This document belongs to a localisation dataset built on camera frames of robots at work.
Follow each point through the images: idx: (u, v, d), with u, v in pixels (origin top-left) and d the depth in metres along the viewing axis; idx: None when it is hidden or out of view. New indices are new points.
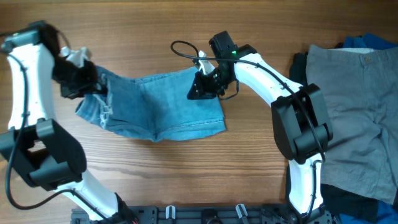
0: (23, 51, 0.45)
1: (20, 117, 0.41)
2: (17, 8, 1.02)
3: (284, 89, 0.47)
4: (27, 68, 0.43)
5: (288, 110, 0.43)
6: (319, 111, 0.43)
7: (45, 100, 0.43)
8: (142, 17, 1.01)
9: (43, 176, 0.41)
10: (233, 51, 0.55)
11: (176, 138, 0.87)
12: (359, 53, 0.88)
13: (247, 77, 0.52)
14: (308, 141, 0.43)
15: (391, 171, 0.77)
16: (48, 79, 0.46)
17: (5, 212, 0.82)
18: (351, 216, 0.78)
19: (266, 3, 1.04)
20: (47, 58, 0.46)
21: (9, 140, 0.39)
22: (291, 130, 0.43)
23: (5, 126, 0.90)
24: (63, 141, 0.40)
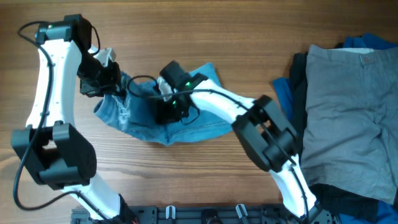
0: (53, 46, 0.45)
1: (39, 116, 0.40)
2: (17, 8, 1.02)
3: (240, 108, 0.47)
4: (54, 65, 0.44)
5: (249, 126, 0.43)
6: (275, 119, 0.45)
7: (66, 101, 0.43)
8: (142, 17, 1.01)
9: (51, 177, 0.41)
10: (187, 83, 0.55)
11: (189, 140, 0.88)
12: (359, 54, 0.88)
13: (206, 104, 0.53)
14: (275, 150, 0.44)
15: (391, 171, 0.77)
16: (73, 76, 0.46)
17: (5, 212, 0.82)
18: (351, 216, 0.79)
19: (266, 3, 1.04)
20: (76, 56, 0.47)
21: (23, 139, 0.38)
22: (259, 145, 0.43)
23: (5, 126, 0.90)
24: (76, 147, 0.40)
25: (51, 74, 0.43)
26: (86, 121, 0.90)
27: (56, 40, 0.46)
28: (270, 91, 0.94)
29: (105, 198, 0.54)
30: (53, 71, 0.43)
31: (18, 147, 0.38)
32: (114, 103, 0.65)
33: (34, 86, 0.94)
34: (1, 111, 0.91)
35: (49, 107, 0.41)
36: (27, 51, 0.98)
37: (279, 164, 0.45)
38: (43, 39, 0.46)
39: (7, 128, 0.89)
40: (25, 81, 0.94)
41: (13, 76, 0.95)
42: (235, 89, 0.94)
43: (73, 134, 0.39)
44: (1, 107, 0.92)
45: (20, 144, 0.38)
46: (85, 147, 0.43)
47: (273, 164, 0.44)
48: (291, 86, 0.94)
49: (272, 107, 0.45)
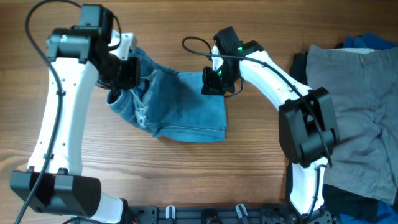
0: (66, 69, 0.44)
1: (42, 158, 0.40)
2: (17, 8, 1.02)
3: (292, 93, 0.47)
4: (64, 93, 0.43)
5: (297, 113, 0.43)
6: (326, 115, 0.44)
7: (73, 140, 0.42)
8: (142, 17, 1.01)
9: (53, 212, 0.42)
10: (239, 48, 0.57)
11: (175, 138, 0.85)
12: (359, 54, 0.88)
13: (254, 76, 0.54)
14: (315, 145, 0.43)
15: (391, 171, 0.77)
16: (84, 104, 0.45)
17: (5, 212, 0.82)
18: (351, 216, 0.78)
19: (265, 3, 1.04)
20: (90, 80, 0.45)
21: (23, 182, 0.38)
22: (300, 134, 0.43)
23: (4, 126, 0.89)
24: (79, 193, 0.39)
25: (60, 107, 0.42)
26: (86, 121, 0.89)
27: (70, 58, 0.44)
28: None
29: (106, 212, 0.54)
30: (63, 104, 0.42)
31: (20, 190, 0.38)
32: (129, 98, 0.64)
33: (33, 85, 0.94)
34: (1, 111, 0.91)
35: (55, 149, 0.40)
36: (27, 51, 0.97)
37: (311, 160, 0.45)
38: (55, 55, 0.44)
39: (7, 128, 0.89)
40: (24, 81, 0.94)
41: (13, 76, 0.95)
42: None
43: (77, 182, 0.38)
44: (1, 107, 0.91)
45: (18, 187, 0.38)
46: (89, 185, 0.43)
47: (308, 158, 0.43)
48: None
49: (326, 101, 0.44)
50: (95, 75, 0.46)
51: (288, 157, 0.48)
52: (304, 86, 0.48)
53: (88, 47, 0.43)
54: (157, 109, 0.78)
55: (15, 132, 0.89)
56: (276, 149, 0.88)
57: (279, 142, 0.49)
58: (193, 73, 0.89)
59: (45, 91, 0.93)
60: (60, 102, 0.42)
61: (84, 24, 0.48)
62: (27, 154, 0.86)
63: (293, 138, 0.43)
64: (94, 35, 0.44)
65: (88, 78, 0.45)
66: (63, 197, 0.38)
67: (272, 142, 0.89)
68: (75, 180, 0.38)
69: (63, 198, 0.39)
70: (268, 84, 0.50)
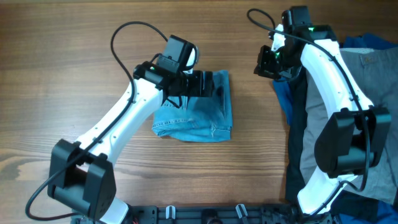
0: (143, 86, 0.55)
1: (91, 139, 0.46)
2: (17, 8, 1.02)
3: (352, 101, 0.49)
4: (134, 102, 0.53)
5: (349, 125, 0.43)
6: (377, 137, 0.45)
7: (120, 138, 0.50)
8: (142, 16, 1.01)
9: (66, 197, 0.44)
10: (311, 28, 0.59)
11: (180, 138, 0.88)
12: (359, 54, 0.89)
13: (314, 66, 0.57)
14: (353, 160, 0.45)
15: (392, 172, 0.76)
16: (142, 117, 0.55)
17: (5, 212, 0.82)
18: (351, 216, 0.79)
19: (265, 3, 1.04)
20: (153, 102, 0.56)
21: (65, 153, 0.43)
22: (344, 147, 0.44)
23: (4, 126, 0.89)
24: (103, 186, 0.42)
25: (125, 111, 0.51)
26: (86, 121, 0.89)
27: (148, 83, 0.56)
28: (270, 91, 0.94)
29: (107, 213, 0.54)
30: (130, 109, 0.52)
31: (58, 157, 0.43)
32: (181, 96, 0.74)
33: (33, 85, 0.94)
34: (1, 111, 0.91)
35: (106, 135, 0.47)
36: (27, 51, 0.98)
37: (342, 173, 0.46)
38: (140, 76, 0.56)
39: (7, 128, 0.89)
40: (25, 81, 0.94)
41: (13, 76, 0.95)
42: (234, 90, 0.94)
43: (107, 174, 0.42)
44: (1, 107, 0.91)
45: (60, 156, 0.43)
46: (110, 188, 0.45)
47: (341, 170, 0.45)
48: (291, 86, 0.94)
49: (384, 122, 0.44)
50: (157, 104, 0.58)
51: (319, 164, 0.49)
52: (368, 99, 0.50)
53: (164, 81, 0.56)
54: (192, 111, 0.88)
55: (15, 132, 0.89)
56: (276, 149, 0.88)
57: (316, 147, 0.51)
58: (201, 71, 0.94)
59: (45, 91, 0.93)
60: (128, 106, 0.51)
61: (166, 56, 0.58)
62: (27, 154, 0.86)
63: (336, 149, 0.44)
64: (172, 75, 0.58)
65: (153, 100, 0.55)
66: (89, 181, 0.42)
67: (272, 142, 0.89)
68: (108, 171, 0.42)
69: (89, 183, 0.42)
70: (328, 79, 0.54)
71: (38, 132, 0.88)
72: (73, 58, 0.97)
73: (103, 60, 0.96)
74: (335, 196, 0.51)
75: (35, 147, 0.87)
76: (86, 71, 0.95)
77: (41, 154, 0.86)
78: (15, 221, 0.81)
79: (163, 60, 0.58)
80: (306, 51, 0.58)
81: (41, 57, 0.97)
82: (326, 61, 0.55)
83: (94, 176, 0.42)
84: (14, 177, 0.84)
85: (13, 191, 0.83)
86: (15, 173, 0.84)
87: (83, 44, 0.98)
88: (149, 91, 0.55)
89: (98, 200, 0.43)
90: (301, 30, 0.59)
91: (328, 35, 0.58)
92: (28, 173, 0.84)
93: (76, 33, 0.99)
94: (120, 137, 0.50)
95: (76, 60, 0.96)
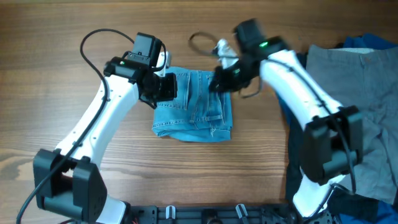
0: (116, 83, 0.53)
1: (71, 144, 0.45)
2: (17, 9, 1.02)
3: (321, 107, 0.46)
4: (109, 99, 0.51)
5: (326, 133, 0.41)
6: (356, 136, 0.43)
7: (101, 138, 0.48)
8: (142, 17, 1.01)
9: (56, 206, 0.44)
10: (263, 44, 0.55)
11: (180, 138, 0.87)
12: (359, 53, 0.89)
13: (276, 79, 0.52)
14: (337, 164, 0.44)
15: (391, 171, 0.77)
16: (119, 115, 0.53)
17: (5, 212, 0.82)
18: (351, 216, 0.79)
19: (265, 3, 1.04)
20: (130, 99, 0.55)
21: (46, 163, 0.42)
22: (324, 155, 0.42)
23: (4, 126, 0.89)
24: (91, 189, 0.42)
25: (102, 109, 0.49)
26: None
27: (120, 79, 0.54)
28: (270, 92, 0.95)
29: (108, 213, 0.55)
30: (106, 108, 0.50)
31: (40, 167, 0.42)
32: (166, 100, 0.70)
33: (33, 85, 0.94)
34: (1, 111, 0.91)
35: (86, 138, 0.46)
36: (28, 51, 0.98)
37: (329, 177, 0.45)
38: (110, 72, 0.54)
39: (7, 128, 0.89)
40: (25, 81, 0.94)
41: (14, 76, 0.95)
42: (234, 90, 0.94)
43: (93, 177, 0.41)
44: (1, 107, 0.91)
45: (41, 167, 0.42)
46: (99, 189, 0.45)
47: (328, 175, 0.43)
48: None
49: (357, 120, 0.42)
50: (134, 98, 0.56)
51: (305, 172, 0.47)
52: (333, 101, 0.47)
53: (138, 72, 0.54)
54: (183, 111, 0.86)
55: (15, 132, 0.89)
56: (276, 149, 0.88)
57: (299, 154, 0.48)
58: (197, 71, 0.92)
59: (45, 91, 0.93)
60: (103, 104, 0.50)
61: (136, 52, 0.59)
62: (27, 154, 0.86)
63: (318, 158, 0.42)
64: (144, 68, 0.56)
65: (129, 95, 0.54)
66: (76, 187, 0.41)
67: (272, 142, 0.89)
68: (93, 173, 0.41)
69: (76, 189, 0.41)
70: (291, 90, 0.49)
71: (38, 132, 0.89)
72: (74, 58, 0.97)
73: (103, 60, 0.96)
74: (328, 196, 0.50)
75: (35, 147, 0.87)
76: (87, 71, 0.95)
77: None
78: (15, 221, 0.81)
79: (133, 57, 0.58)
80: (264, 68, 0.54)
81: (41, 56, 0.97)
82: (286, 73, 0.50)
83: (79, 180, 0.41)
84: (13, 177, 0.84)
85: (13, 191, 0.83)
86: (15, 173, 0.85)
87: (83, 44, 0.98)
88: (123, 87, 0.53)
89: (89, 203, 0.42)
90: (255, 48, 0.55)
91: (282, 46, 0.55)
92: (27, 173, 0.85)
93: (76, 33, 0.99)
94: (102, 137, 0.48)
95: (76, 60, 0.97)
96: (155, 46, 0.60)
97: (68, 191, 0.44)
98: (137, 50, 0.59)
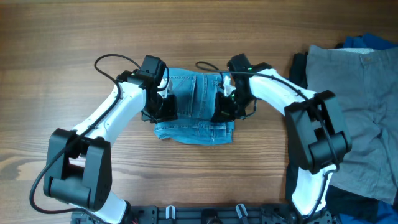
0: (128, 85, 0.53)
1: (87, 126, 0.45)
2: (16, 8, 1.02)
3: (298, 96, 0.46)
4: (122, 98, 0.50)
5: (301, 115, 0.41)
6: (336, 120, 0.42)
7: (113, 129, 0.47)
8: (142, 17, 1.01)
9: (64, 187, 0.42)
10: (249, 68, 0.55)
11: (181, 140, 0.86)
12: (359, 54, 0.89)
13: (262, 89, 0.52)
14: (324, 150, 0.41)
15: (391, 171, 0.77)
16: (128, 114, 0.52)
17: (5, 212, 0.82)
18: (351, 216, 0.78)
19: (266, 3, 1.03)
20: (138, 101, 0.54)
21: (62, 140, 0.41)
22: (307, 139, 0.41)
23: (4, 126, 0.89)
24: (104, 166, 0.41)
25: (114, 105, 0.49)
26: None
27: (131, 84, 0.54)
28: None
29: (109, 211, 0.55)
30: (118, 104, 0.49)
31: (55, 144, 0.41)
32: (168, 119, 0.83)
33: (34, 85, 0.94)
34: (1, 111, 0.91)
35: (100, 124, 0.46)
36: (27, 51, 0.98)
37: (321, 165, 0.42)
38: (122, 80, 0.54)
39: (7, 128, 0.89)
40: (25, 81, 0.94)
41: (14, 76, 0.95)
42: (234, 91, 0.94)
43: (107, 152, 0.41)
44: (1, 107, 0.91)
45: (56, 144, 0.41)
46: (107, 174, 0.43)
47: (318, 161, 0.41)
48: None
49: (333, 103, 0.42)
50: (141, 105, 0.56)
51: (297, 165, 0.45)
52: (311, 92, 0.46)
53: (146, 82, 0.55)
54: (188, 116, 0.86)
55: (15, 132, 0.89)
56: (276, 149, 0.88)
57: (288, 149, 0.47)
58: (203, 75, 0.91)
59: (45, 91, 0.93)
60: (116, 101, 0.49)
61: (143, 70, 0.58)
62: (27, 154, 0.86)
63: (300, 141, 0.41)
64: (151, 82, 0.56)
65: (139, 97, 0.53)
66: (89, 162, 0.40)
67: (272, 142, 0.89)
68: (107, 148, 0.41)
69: (89, 164, 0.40)
70: (274, 94, 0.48)
71: (38, 132, 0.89)
72: (74, 58, 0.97)
73: (103, 60, 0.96)
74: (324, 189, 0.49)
75: (35, 147, 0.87)
76: (87, 71, 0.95)
77: (41, 154, 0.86)
78: (15, 221, 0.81)
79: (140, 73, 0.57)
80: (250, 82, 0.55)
81: (41, 56, 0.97)
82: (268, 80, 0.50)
83: (91, 157, 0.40)
84: (14, 177, 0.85)
85: (13, 191, 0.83)
86: (15, 173, 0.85)
87: (83, 45, 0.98)
88: (134, 89, 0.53)
89: (99, 182, 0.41)
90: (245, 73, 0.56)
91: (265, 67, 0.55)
92: (28, 173, 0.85)
93: (76, 33, 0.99)
94: (114, 127, 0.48)
95: (76, 60, 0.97)
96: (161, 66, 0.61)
97: (78, 175, 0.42)
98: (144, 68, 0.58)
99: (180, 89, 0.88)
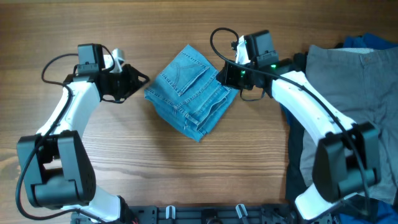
0: (77, 84, 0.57)
1: (49, 126, 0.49)
2: (15, 7, 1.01)
3: (334, 124, 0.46)
4: (74, 95, 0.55)
5: (337, 150, 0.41)
6: (370, 154, 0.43)
7: (76, 119, 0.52)
8: (142, 17, 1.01)
9: (48, 190, 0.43)
10: (273, 65, 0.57)
11: (176, 118, 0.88)
12: (359, 53, 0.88)
13: (288, 98, 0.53)
14: (352, 184, 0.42)
15: (391, 171, 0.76)
16: (84, 109, 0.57)
17: (6, 212, 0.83)
18: (351, 216, 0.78)
19: (265, 2, 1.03)
20: (92, 94, 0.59)
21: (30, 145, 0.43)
22: (339, 174, 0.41)
23: (3, 126, 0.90)
24: (78, 152, 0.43)
25: (68, 104, 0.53)
26: None
27: (78, 81, 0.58)
28: None
29: (106, 208, 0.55)
30: (73, 101, 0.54)
31: (24, 150, 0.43)
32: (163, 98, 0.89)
33: (34, 85, 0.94)
34: (1, 111, 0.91)
35: (61, 121, 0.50)
36: (28, 51, 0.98)
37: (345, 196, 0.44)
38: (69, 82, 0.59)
39: (7, 128, 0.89)
40: (25, 81, 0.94)
41: (14, 76, 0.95)
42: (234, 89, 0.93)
43: (77, 139, 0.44)
44: (1, 107, 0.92)
45: (26, 150, 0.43)
46: (86, 163, 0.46)
47: (344, 195, 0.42)
48: None
49: (371, 137, 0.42)
50: (96, 98, 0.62)
51: (319, 193, 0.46)
52: (344, 117, 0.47)
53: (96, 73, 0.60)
54: (189, 99, 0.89)
55: (15, 132, 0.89)
56: (276, 149, 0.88)
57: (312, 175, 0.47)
58: (208, 63, 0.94)
59: (45, 91, 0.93)
60: (69, 99, 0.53)
61: (84, 63, 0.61)
62: None
63: (331, 175, 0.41)
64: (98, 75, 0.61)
65: (91, 90, 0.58)
66: (62, 152, 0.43)
67: (272, 142, 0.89)
68: (76, 134, 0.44)
69: (63, 154, 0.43)
70: (304, 109, 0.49)
71: None
72: (74, 58, 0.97)
73: None
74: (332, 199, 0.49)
75: None
76: None
77: None
78: (15, 221, 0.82)
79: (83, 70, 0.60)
80: (273, 86, 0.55)
81: (41, 56, 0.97)
82: (297, 91, 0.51)
83: (64, 148, 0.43)
84: (14, 177, 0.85)
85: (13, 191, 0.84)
86: (15, 173, 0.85)
87: (83, 45, 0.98)
88: (83, 84, 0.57)
89: (80, 169, 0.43)
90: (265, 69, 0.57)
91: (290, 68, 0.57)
92: None
93: (76, 33, 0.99)
94: (76, 122, 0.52)
95: (76, 60, 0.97)
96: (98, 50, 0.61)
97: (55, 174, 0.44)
98: (83, 63, 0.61)
99: (181, 68, 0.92)
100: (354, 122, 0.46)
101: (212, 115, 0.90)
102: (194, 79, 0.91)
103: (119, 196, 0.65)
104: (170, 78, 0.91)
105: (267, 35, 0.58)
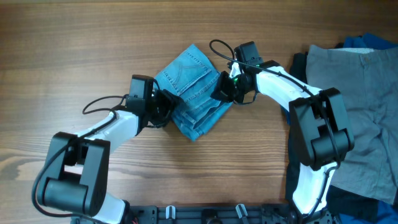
0: (124, 112, 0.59)
1: (87, 130, 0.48)
2: (14, 7, 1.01)
3: (304, 93, 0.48)
4: (118, 119, 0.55)
5: (306, 112, 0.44)
6: (339, 117, 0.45)
7: (112, 136, 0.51)
8: (142, 17, 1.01)
9: (58, 191, 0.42)
10: (258, 65, 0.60)
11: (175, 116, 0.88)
12: (359, 54, 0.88)
13: (269, 86, 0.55)
14: (327, 148, 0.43)
15: (391, 171, 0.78)
16: (121, 135, 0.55)
17: (6, 212, 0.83)
18: (351, 216, 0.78)
19: (266, 3, 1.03)
20: (132, 124, 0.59)
21: (62, 142, 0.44)
22: (310, 135, 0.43)
23: (3, 126, 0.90)
24: (103, 163, 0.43)
25: (111, 122, 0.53)
26: (86, 121, 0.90)
27: (126, 112, 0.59)
28: None
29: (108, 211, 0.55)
30: (115, 122, 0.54)
31: (56, 144, 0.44)
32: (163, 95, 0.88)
33: (34, 86, 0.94)
34: (1, 111, 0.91)
35: (99, 132, 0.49)
36: (27, 51, 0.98)
37: (321, 162, 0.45)
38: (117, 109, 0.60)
39: (7, 128, 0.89)
40: (25, 81, 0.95)
41: (14, 76, 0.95)
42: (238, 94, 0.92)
43: (107, 150, 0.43)
44: (1, 107, 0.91)
45: (58, 145, 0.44)
46: (104, 177, 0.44)
47: (318, 158, 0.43)
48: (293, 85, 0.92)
49: (336, 101, 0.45)
50: (132, 132, 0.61)
51: (300, 160, 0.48)
52: (316, 89, 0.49)
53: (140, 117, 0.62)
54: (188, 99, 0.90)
55: (15, 133, 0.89)
56: (276, 149, 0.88)
57: (293, 146, 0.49)
58: (211, 65, 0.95)
59: (45, 91, 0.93)
60: (113, 120, 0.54)
61: (132, 96, 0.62)
62: (28, 154, 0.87)
63: (302, 135, 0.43)
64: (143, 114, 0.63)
65: (132, 121, 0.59)
66: (89, 158, 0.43)
67: (272, 142, 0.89)
68: (107, 145, 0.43)
69: (89, 159, 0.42)
70: (280, 91, 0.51)
71: (38, 132, 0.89)
72: (74, 58, 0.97)
73: (103, 60, 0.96)
74: (326, 186, 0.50)
75: (35, 147, 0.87)
76: (87, 71, 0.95)
77: (41, 154, 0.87)
78: (15, 221, 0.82)
79: (132, 101, 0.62)
80: (258, 81, 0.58)
81: (41, 56, 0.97)
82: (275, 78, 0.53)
83: (92, 154, 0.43)
84: (13, 177, 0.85)
85: (13, 191, 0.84)
86: (15, 173, 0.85)
87: (83, 45, 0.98)
88: (128, 114, 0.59)
89: (97, 179, 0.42)
90: (250, 70, 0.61)
91: (272, 65, 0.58)
92: (27, 173, 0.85)
93: (76, 34, 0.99)
94: (111, 139, 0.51)
95: (76, 60, 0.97)
96: (147, 81, 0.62)
97: (72, 179, 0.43)
98: (134, 95, 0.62)
99: (183, 67, 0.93)
100: (320, 90, 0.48)
101: (210, 116, 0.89)
102: (194, 81, 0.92)
103: (124, 200, 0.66)
104: (171, 77, 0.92)
105: (252, 44, 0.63)
